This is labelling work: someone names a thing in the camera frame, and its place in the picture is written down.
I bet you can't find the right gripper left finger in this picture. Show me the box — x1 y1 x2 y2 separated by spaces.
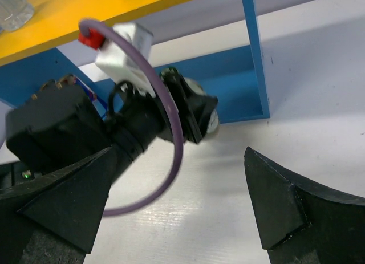
1 148 117 263

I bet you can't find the right Red Bull can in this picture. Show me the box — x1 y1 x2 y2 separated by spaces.
65 74 108 119

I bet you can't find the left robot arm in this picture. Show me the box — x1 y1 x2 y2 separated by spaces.
1 75 173 186

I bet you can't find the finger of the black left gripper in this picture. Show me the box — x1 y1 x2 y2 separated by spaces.
159 67 219 144

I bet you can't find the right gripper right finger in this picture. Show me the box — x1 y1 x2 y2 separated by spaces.
244 147 364 263

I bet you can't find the Pocari Sweat bottle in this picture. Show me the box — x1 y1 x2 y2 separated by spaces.
1 0 34 32

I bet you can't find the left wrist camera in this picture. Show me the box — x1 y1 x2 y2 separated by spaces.
78 19 156 98

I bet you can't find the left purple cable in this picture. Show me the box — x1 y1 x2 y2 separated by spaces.
77 17 185 218

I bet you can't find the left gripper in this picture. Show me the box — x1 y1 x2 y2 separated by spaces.
5 80 170 182

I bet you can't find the blue and yellow shelf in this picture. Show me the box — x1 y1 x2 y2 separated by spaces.
1 0 270 123

